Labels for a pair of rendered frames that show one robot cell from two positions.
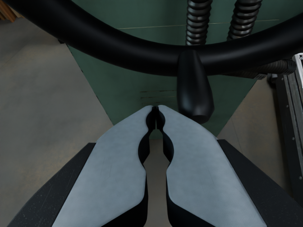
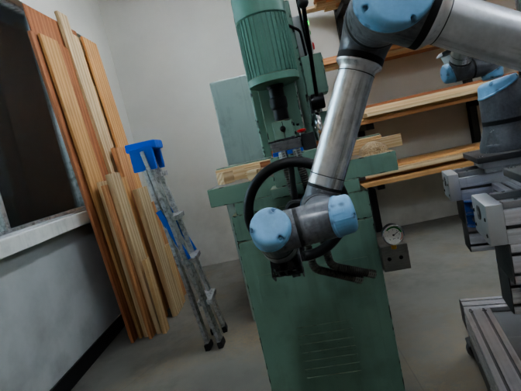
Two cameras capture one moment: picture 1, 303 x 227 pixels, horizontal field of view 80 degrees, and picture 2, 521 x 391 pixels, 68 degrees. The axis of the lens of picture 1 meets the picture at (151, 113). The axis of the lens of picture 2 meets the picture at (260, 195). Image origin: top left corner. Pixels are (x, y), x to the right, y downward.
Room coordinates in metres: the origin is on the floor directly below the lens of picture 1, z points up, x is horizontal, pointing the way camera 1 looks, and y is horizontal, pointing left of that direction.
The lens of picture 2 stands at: (-0.93, 0.00, 0.99)
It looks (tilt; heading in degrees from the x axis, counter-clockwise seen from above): 7 degrees down; 2
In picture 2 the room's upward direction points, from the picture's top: 13 degrees counter-clockwise
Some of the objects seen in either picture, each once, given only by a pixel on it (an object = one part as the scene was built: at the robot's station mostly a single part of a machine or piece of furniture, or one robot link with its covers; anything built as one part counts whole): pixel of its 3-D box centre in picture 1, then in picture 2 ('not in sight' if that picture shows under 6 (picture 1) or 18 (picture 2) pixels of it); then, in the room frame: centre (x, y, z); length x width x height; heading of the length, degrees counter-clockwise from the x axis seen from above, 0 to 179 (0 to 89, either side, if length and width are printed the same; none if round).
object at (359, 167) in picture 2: not in sight; (300, 178); (0.35, -0.09, 0.87); 0.61 x 0.30 x 0.06; 84
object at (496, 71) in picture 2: not in sight; (486, 65); (0.63, -0.90, 1.12); 0.11 x 0.08 x 0.11; 87
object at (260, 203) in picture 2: not in sight; (296, 192); (0.40, -0.07, 0.82); 0.40 x 0.21 x 0.04; 84
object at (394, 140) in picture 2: not in sight; (321, 156); (0.44, -0.19, 0.92); 0.55 x 0.02 x 0.04; 84
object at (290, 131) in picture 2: not in sight; (285, 133); (0.47, -0.08, 1.03); 0.14 x 0.07 x 0.09; 174
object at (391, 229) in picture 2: not in sight; (392, 237); (0.22, -0.32, 0.65); 0.06 x 0.04 x 0.08; 84
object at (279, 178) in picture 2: not in sight; (297, 167); (0.26, -0.08, 0.91); 0.15 x 0.14 x 0.09; 84
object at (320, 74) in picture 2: not in sight; (314, 75); (0.65, -0.25, 1.22); 0.09 x 0.08 x 0.15; 174
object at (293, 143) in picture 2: not in sight; (293, 143); (0.26, -0.09, 0.99); 0.13 x 0.11 x 0.06; 84
